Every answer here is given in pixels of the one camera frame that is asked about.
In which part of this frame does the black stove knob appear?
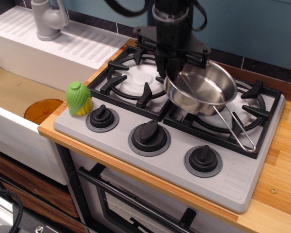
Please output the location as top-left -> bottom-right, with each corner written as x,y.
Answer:
184,145 -> 223,178
86,104 -> 119,133
128,120 -> 171,157

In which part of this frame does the green yellow toy corncob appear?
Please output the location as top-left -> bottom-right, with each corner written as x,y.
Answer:
66,81 -> 93,116

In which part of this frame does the black middle stove knob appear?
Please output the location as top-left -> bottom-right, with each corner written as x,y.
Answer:
128,120 -> 171,157

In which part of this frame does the grey toy stove top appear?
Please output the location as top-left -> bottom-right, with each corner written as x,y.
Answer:
53,45 -> 287,214

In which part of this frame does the black right burner grate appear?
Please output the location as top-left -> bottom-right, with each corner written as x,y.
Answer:
163,78 -> 284,159

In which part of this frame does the white left burner disc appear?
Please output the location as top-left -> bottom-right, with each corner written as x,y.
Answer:
117,64 -> 164,96

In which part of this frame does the black right stove knob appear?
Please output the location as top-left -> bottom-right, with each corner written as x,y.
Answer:
184,145 -> 223,178

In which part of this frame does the black braided cable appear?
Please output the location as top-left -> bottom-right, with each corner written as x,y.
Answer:
0,189 -> 24,233

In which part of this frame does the orange sink drain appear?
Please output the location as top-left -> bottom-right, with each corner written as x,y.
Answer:
24,99 -> 63,125

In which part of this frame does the wooden drawer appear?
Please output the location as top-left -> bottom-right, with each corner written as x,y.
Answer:
2,181 -> 85,233
0,152 -> 73,206

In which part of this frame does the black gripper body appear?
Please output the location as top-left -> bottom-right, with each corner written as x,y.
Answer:
133,4 -> 211,68

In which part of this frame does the stainless steel pan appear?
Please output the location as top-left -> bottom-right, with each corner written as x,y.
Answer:
164,62 -> 256,152

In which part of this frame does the grey toy faucet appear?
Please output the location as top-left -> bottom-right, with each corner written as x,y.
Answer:
31,0 -> 69,41

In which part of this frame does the black left stove knob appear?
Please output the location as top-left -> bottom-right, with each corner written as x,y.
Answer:
86,104 -> 119,133

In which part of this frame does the black left burner grate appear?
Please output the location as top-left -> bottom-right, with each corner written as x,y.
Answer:
88,46 -> 172,121

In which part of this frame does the black burner grate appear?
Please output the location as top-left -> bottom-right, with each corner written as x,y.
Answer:
88,46 -> 172,121
163,78 -> 284,159

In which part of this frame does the white toy sink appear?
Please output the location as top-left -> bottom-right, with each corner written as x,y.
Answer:
0,6 -> 128,185

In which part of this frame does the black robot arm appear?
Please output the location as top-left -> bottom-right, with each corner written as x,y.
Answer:
106,0 -> 211,78

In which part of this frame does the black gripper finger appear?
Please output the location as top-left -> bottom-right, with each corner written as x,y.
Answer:
168,58 -> 185,81
155,50 -> 170,78

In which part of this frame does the upper wooden drawer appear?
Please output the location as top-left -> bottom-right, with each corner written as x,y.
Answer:
0,152 -> 73,206

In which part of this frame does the lower wooden drawer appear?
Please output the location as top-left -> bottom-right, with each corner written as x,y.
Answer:
2,181 -> 85,233

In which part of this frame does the oven door with handle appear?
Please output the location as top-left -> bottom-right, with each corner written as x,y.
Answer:
77,164 -> 239,233

